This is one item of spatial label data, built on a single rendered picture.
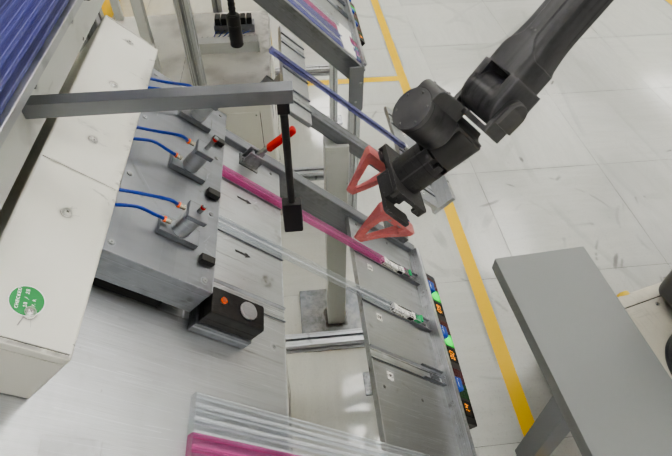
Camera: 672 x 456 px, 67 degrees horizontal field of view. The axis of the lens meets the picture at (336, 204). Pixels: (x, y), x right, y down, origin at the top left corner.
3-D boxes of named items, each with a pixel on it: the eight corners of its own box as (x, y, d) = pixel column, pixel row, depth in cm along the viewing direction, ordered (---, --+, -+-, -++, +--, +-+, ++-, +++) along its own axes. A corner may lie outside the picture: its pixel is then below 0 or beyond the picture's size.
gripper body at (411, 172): (386, 198, 67) (432, 166, 63) (374, 149, 74) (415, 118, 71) (416, 220, 70) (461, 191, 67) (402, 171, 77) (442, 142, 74)
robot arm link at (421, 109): (533, 113, 63) (491, 82, 69) (490, 64, 55) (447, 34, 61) (463, 183, 66) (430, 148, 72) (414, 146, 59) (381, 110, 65)
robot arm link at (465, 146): (492, 151, 66) (476, 122, 70) (466, 128, 62) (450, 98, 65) (449, 181, 69) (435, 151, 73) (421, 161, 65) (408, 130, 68)
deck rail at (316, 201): (393, 258, 118) (413, 244, 115) (395, 265, 117) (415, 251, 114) (92, 85, 79) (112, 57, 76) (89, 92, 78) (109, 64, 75)
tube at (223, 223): (416, 318, 99) (421, 315, 99) (418, 324, 98) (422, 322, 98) (189, 205, 72) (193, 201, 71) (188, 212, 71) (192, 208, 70)
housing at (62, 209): (112, 111, 81) (159, 48, 74) (2, 425, 46) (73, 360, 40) (60, 82, 76) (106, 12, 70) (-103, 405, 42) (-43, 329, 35)
